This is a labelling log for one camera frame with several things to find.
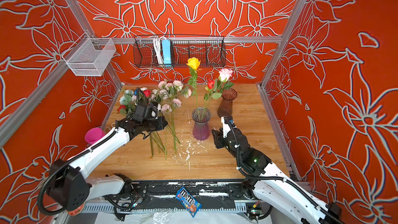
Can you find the purple glass vase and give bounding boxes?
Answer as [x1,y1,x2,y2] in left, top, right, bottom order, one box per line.
[192,107,211,141]

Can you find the small red rose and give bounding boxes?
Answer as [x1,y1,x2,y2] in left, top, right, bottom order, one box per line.
[202,79,215,120]

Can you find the pink rose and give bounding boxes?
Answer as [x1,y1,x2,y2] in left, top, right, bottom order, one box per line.
[208,68,234,99]

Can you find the orange yellow rose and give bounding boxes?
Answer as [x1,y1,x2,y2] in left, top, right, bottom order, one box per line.
[187,58,201,108]

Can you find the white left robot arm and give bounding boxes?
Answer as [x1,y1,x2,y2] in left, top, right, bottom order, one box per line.
[37,103,168,216]

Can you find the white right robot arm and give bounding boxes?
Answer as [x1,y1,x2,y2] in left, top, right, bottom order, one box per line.
[212,116,342,224]

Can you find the blue and white flowers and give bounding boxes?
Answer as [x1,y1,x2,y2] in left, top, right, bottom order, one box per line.
[119,89,138,108]

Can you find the brown glass vase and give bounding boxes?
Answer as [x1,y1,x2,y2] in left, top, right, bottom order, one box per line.
[217,88,237,117]

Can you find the dark red flower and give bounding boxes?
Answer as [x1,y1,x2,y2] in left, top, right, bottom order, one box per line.
[117,105,126,113]

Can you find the large red rose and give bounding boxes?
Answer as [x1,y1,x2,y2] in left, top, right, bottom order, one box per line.
[143,89,151,98]

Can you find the pink carnation spray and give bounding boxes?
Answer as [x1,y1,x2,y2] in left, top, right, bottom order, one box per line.
[149,80,192,152]

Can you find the pink plastic goblet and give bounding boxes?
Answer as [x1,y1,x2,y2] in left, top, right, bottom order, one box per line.
[85,127,105,145]

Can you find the blue candy bag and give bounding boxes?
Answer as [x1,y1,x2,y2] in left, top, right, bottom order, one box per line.
[175,187,202,217]

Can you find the light blue box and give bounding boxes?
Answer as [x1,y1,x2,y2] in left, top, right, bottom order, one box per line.
[162,39,172,67]

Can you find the white mesh basket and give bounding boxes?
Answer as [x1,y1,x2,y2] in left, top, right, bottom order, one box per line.
[61,33,116,76]

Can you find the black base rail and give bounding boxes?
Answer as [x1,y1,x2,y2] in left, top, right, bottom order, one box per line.
[105,178,274,214]

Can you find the white cable bundle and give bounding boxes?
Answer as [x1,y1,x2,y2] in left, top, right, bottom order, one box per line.
[153,36,164,66]

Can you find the black wire basket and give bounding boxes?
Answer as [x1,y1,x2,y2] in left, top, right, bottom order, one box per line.
[133,35,227,68]

